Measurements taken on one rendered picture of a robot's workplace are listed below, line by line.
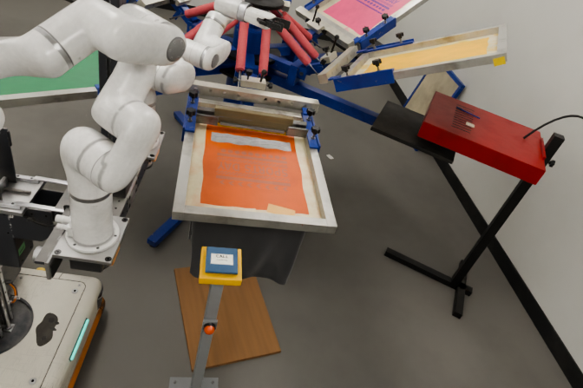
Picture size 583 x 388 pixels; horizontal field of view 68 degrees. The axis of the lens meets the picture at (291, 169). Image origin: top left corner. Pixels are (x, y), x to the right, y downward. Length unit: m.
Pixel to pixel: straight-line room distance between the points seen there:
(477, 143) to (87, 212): 1.79
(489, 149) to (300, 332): 1.36
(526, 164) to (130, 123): 1.88
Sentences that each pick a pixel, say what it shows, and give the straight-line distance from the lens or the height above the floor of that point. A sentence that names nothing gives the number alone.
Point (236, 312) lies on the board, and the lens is 2.46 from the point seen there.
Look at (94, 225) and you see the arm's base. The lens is 1.14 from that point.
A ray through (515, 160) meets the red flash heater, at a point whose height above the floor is 1.10.
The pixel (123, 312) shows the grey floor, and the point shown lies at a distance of 2.45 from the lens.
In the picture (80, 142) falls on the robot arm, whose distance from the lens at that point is 1.01.
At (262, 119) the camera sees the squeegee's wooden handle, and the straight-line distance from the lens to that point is 1.97.
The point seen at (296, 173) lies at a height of 0.95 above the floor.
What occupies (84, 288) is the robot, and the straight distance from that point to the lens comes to 2.21.
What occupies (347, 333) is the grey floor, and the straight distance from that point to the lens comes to 2.58.
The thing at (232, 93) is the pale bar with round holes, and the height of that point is 1.03.
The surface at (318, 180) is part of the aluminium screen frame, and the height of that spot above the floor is 0.99.
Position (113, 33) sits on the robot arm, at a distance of 0.83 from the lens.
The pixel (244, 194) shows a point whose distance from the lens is 1.66.
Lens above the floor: 2.03
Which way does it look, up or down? 36 degrees down
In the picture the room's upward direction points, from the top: 16 degrees clockwise
